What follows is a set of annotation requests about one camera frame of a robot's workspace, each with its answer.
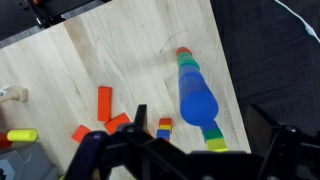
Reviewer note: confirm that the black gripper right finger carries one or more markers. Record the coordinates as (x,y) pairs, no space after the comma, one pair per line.
(293,153)

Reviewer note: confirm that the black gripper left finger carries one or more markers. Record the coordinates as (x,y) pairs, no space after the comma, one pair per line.
(110,153)

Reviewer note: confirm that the blue cylinder block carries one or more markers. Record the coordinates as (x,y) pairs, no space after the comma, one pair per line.
(187,69)
(196,100)

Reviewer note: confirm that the red rectangular block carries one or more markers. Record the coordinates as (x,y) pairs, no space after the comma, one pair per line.
(116,123)

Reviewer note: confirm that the long orange block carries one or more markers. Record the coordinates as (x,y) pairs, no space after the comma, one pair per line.
(104,103)

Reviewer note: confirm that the blue square block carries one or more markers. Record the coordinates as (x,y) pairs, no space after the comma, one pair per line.
(163,134)

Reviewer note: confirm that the thin yellow block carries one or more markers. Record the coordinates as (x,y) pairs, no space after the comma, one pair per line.
(165,127)

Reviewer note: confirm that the red square block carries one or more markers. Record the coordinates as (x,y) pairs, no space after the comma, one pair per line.
(165,121)

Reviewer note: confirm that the yellow cube block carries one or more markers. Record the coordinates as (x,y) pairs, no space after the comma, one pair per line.
(216,144)

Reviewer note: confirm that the green cube block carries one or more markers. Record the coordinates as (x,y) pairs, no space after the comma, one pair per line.
(213,134)

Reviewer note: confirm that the blue cube block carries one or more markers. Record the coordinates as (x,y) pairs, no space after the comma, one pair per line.
(210,125)

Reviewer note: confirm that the yellow cylinder block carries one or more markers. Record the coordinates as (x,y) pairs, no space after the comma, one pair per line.
(21,135)

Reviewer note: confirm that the small red block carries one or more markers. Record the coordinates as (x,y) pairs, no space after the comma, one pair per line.
(4,140)

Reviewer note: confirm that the green cylinder block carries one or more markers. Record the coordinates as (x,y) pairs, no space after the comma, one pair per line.
(190,64)
(185,57)

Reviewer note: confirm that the red cylinder block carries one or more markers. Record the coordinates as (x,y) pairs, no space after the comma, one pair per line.
(183,50)

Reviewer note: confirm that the grey plastic bin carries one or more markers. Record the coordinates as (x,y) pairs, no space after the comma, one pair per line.
(33,161)

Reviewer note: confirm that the wooden peg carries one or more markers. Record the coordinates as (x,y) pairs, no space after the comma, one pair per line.
(15,93)

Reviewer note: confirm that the black orange clamp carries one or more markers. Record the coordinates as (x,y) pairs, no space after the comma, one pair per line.
(46,11)

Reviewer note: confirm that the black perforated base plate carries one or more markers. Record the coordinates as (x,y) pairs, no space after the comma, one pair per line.
(16,16)

